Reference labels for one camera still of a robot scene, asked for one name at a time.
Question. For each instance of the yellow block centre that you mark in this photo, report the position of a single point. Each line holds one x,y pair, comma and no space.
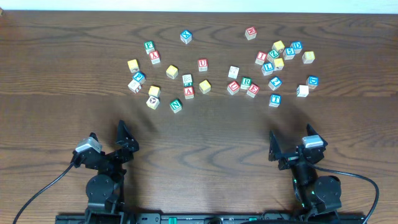
205,86

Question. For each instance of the blue L block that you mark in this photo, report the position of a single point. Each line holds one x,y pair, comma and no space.
267,69

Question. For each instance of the red U block upper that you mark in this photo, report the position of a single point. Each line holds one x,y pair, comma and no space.
202,65

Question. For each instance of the cream picture block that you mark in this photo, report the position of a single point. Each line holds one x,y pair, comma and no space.
153,102

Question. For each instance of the red I block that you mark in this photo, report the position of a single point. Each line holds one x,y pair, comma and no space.
260,58

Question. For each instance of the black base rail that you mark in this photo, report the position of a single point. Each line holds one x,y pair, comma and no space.
156,218

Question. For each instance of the yellow block beside L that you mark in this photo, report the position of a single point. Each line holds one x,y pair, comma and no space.
278,64

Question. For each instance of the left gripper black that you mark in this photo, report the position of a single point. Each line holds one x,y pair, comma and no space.
109,156

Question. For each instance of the yellow O block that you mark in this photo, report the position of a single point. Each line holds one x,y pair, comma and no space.
172,72

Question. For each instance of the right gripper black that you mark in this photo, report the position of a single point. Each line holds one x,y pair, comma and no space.
294,156

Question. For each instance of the blue D block right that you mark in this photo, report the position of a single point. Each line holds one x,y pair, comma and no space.
312,82

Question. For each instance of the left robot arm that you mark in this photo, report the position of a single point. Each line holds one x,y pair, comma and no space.
105,191

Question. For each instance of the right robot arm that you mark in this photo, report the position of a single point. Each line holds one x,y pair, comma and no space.
317,194

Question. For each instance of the blue D block upper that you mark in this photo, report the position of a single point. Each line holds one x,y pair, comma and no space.
297,46

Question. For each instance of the white picture block centre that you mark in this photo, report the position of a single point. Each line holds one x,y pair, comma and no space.
233,72

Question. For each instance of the white red picture block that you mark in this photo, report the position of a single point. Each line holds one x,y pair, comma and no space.
134,86

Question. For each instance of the red U block lower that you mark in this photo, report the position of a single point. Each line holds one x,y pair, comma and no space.
233,88

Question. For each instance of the blue 5 block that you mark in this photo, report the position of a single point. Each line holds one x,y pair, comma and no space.
288,53

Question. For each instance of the white green picture block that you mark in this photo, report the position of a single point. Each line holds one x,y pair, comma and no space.
187,80

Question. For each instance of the yellow block upper right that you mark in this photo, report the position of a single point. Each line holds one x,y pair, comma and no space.
278,46

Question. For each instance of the blue T block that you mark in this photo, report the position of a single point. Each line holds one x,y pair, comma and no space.
275,100

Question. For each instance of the white block right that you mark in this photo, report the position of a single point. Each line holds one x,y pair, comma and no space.
302,91

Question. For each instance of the yellow C block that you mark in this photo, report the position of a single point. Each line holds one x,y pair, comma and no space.
154,91

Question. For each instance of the green Z block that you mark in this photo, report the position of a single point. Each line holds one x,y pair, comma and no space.
272,55

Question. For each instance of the green N block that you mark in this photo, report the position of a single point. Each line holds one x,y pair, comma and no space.
176,106

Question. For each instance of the blue P block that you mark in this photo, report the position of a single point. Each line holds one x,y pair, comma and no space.
139,77

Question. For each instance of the yellow 8 block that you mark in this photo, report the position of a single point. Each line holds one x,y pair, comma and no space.
308,57

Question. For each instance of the red u block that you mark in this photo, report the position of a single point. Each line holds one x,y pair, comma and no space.
202,65
233,88

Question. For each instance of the blue d block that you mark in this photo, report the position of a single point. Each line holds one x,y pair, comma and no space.
312,82
297,46

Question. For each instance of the green F block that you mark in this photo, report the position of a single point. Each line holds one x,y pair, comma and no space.
149,46

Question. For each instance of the yellow block far left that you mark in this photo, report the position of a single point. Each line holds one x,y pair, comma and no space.
133,66

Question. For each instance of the red A block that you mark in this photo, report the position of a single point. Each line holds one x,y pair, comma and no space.
189,92

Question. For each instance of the red E block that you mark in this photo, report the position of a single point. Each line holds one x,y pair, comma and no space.
252,90

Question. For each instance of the red Y block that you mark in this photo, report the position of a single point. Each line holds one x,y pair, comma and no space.
154,57

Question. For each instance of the blue 2 block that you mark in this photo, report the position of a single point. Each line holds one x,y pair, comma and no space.
275,83

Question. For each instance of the green R block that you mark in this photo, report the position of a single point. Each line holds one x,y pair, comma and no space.
246,83

